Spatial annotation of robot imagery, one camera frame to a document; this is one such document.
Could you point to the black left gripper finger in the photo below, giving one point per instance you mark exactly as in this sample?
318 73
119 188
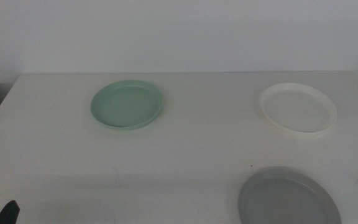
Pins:
8 214

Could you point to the grey shallow bowl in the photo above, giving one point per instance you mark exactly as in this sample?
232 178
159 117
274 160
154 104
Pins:
286 199

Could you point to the white shallow bowl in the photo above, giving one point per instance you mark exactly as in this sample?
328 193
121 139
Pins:
298 109

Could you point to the mint green shallow bowl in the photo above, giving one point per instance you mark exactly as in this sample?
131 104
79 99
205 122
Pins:
126 105

